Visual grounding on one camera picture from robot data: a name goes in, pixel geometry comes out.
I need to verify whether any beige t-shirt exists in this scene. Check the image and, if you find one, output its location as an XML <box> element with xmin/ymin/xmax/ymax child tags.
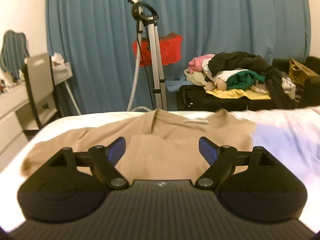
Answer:
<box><xmin>21</xmin><ymin>110</ymin><xmax>256</xmax><ymax>182</ymax></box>

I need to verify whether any pile of mixed clothes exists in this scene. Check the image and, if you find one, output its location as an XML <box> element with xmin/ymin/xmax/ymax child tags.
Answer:
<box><xmin>184</xmin><ymin>51</ymin><xmax>296</xmax><ymax>109</ymax></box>

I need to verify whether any black suitcase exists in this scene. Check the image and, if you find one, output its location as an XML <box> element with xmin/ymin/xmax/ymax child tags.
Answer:
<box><xmin>177</xmin><ymin>84</ymin><xmax>301</xmax><ymax>112</ymax></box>

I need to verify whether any white pastel bed duvet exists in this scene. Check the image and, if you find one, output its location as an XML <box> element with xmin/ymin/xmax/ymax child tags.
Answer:
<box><xmin>1</xmin><ymin>107</ymin><xmax>319</xmax><ymax>232</ymax></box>

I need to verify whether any white desk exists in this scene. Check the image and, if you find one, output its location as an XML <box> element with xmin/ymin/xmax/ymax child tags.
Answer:
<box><xmin>1</xmin><ymin>62</ymin><xmax>73</xmax><ymax>170</ymax></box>

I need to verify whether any black armchair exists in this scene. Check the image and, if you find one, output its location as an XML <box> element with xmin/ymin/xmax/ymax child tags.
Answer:
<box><xmin>272</xmin><ymin>56</ymin><xmax>319</xmax><ymax>108</ymax></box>

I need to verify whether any white black chair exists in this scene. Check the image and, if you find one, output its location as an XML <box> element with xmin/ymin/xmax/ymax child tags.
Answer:
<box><xmin>21</xmin><ymin>53</ymin><xmax>62</xmax><ymax>134</ymax></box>

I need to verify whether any brown paper bag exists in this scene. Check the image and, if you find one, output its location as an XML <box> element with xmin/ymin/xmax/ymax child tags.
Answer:
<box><xmin>289</xmin><ymin>59</ymin><xmax>319</xmax><ymax>87</ymax></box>

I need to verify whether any red garment on hanger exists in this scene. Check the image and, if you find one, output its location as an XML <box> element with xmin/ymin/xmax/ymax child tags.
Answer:
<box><xmin>140</xmin><ymin>33</ymin><xmax>183</xmax><ymax>67</ymax></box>

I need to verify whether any blue curtain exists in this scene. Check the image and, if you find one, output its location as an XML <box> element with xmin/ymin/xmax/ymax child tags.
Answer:
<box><xmin>46</xmin><ymin>0</ymin><xmax>311</xmax><ymax>114</ymax></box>

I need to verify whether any arched mirror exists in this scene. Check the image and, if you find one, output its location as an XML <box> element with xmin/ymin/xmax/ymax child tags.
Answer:
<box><xmin>1</xmin><ymin>30</ymin><xmax>30</xmax><ymax>81</ymax></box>

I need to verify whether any garment steamer pole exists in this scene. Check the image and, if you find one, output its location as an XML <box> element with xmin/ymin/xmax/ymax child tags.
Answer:
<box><xmin>127</xmin><ymin>0</ymin><xmax>168</xmax><ymax>112</ymax></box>

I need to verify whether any grey braided steamer hose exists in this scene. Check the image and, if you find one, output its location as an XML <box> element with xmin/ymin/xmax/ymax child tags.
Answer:
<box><xmin>126</xmin><ymin>32</ymin><xmax>152</xmax><ymax>113</ymax></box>

